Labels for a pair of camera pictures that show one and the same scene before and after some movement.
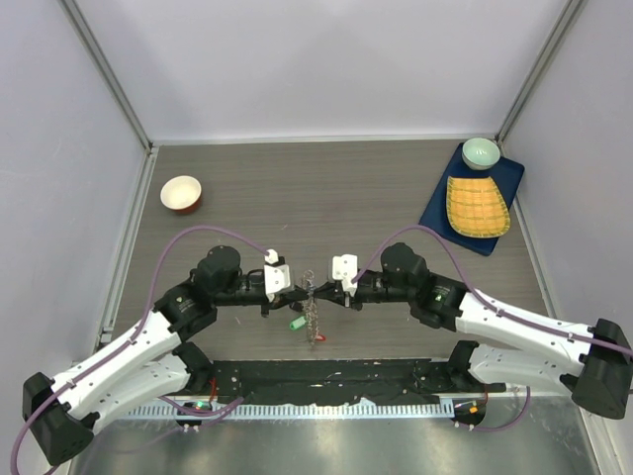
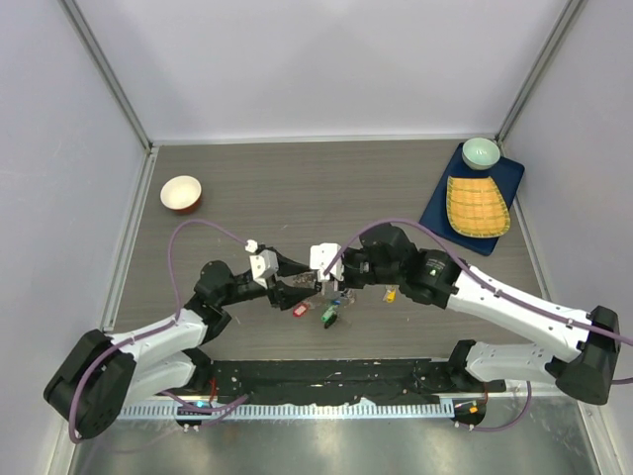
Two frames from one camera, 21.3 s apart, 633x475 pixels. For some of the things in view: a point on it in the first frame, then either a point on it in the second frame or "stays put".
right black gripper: (331, 290) → (346, 280)
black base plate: (344, 381) stays put
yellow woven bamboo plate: (476, 208) stays put
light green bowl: (480, 153) stays put
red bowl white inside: (181, 193) stays put
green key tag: (297, 323) → (330, 315)
